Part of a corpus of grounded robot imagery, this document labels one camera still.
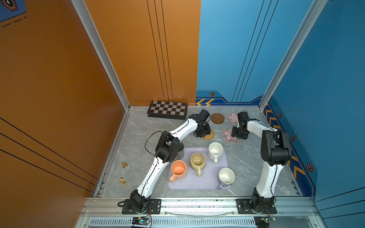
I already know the grey metal cup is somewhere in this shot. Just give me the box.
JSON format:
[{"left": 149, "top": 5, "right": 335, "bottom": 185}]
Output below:
[{"left": 176, "top": 142, "right": 184, "bottom": 160}]

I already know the orange ceramic mug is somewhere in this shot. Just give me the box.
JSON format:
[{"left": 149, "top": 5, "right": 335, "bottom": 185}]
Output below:
[{"left": 169, "top": 160, "right": 187, "bottom": 183}]

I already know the aluminium frame post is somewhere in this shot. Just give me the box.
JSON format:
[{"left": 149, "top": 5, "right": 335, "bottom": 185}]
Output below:
[
  {"left": 71, "top": 0, "right": 130, "bottom": 111},
  {"left": 258, "top": 0, "right": 327, "bottom": 111}
]

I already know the tan rattan round coaster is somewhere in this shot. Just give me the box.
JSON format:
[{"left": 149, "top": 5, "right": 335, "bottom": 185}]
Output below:
[{"left": 202, "top": 130, "right": 215, "bottom": 141}]

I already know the green circuit board left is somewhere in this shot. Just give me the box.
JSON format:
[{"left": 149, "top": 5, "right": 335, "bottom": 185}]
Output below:
[{"left": 132, "top": 217, "right": 151, "bottom": 227}]

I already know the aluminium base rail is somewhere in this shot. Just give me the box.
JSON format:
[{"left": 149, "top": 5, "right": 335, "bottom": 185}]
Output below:
[{"left": 76, "top": 197, "right": 326, "bottom": 228}]

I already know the pink flower coaster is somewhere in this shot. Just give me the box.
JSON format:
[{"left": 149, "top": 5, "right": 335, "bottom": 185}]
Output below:
[
  {"left": 221, "top": 127, "right": 240, "bottom": 143},
  {"left": 225, "top": 112, "right": 239, "bottom": 125}
]

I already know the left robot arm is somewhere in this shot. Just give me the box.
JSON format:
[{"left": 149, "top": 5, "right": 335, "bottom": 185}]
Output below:
[{"left": 124, "top": 109, "right": 211, "bottom": 214}]

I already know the aluminium frame post left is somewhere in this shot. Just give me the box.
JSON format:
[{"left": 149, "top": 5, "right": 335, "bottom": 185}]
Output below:
[{"left": 71, "top": 0, "right": 130, "bottom": 111}]

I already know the aluminium frame post right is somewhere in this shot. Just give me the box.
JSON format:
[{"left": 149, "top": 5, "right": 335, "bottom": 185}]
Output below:
[{"left": 258, "top": 0, "right": 327, "bottom": 111}]

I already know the brown wooden round coaster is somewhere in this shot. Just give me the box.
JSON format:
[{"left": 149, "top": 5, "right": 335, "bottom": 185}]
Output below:
[{"left": 211, "top": 113, "right": 225, "bottom": 124}]

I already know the lavender plastic tray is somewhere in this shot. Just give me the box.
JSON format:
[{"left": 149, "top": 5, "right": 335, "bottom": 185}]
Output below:
[{"left": 167, "top": 147, "right": 230, "bottom": 191}]

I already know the small gold object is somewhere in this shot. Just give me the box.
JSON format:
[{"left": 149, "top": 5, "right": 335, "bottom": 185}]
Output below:
[{"left": 121, "top": 162, "right": 128, "bottom": 168}]

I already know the folded chessboard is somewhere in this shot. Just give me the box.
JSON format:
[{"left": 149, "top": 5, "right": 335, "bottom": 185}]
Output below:
[{"left": 147, "top": 101, "right": 188, "bottom": 120}]

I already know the yellow ceramic mug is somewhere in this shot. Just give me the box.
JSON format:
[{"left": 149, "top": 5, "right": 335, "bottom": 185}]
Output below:
[{"left": 189, "top": 153, "right": 206, "bottom": 177}]

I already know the white ceramic mug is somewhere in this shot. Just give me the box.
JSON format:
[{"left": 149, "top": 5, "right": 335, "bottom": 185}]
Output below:
[{"left": 208, "top": 142, "right": 224, "bottom": 163}]

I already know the circuit board right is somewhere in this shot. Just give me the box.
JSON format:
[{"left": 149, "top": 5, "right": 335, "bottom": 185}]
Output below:
[{"left": 254, "top": 217, "right": 276, "bottom": 228}]

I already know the small colourful object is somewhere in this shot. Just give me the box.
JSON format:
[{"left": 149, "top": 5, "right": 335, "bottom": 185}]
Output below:
[{"left": 120, "top": 177, "right": 127, "bottom": 185}]

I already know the white lavender mug lower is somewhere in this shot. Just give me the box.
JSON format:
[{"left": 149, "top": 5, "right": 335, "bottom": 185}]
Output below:
[{"left": 218, "top": 168, "right": 235, "bottom": 189}]

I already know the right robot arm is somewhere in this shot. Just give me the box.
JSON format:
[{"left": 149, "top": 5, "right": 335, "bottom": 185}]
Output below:
[{"left": 232, "top": 112, "right": 292, "bottom": 215}]

